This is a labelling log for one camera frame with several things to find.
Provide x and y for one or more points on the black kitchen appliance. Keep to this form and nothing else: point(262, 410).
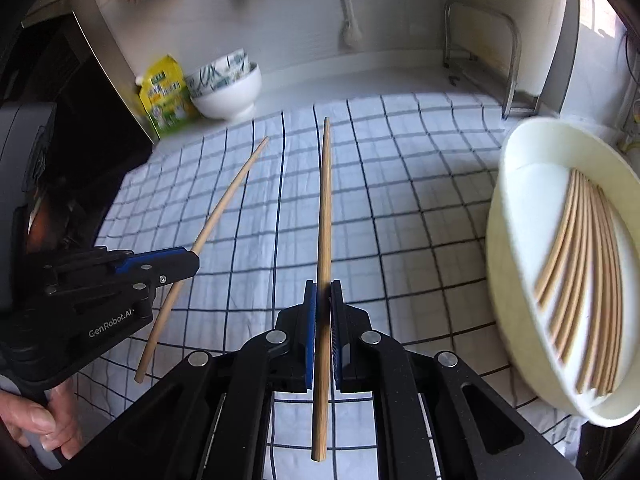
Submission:
point(90, 160)

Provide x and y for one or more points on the single bamboo chopstick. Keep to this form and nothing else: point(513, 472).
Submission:
point(324, 210)
point(220, 210)

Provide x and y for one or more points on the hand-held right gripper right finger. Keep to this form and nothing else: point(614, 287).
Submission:
point(336, 340)

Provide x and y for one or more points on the blue patterned bowl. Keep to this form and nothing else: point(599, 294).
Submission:
point(215, 75)
point(239, 71)

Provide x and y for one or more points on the window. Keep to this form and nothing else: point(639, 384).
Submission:
point(600, 10)

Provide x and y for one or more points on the pile of bamboo chopsticks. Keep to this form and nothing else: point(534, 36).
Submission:
point(575, 285)

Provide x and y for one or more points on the person's left hand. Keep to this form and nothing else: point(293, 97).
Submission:
point(30, 417)

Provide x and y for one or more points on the yellow green detergent pouch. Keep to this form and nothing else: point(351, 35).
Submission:
point(167, 95)

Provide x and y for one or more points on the white checkered cloth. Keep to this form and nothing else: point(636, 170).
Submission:
point(400, 210)

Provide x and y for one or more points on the white ceramic bowl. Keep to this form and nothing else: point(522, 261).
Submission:
point(225, 102)

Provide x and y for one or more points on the metal cutting board rack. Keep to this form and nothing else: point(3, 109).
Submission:
point(510, 75)

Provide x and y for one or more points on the white round basin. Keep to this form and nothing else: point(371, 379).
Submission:
point(500, 270)

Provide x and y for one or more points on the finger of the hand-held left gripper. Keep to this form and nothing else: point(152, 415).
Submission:
point(175, 270)
point(145, 259)

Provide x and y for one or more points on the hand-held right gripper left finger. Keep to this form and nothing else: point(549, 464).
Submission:
point(310, 340)

